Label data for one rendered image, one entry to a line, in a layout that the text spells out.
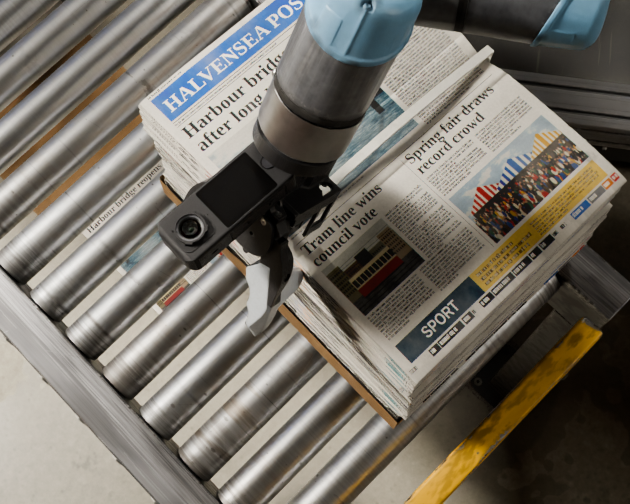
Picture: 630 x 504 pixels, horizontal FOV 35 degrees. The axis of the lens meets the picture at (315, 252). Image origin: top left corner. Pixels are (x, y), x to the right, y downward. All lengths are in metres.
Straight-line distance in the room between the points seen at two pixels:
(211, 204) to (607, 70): 1.26
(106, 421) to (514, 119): 0.56
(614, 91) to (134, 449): 1.14
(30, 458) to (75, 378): 0.86
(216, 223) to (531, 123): 0.34
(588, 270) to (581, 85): 0.76
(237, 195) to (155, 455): 0.44
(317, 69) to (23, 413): 1.43
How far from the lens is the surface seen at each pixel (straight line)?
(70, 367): 1.18
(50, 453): 2.01
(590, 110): 1.88
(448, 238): 0.91
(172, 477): 1.14
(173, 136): 0.94
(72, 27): 1.33
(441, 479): 1.10
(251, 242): 0.83
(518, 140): 0.96
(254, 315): 0.88
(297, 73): 0.72
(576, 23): 0.78
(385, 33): 0.68
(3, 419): 2.05
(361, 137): 0.94
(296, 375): 1.14
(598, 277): 1.18
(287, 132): 0.74
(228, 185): 0.79
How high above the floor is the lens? 1.92
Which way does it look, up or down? 75 degrees down
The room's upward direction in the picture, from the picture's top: 11 degrees counter-clockwise
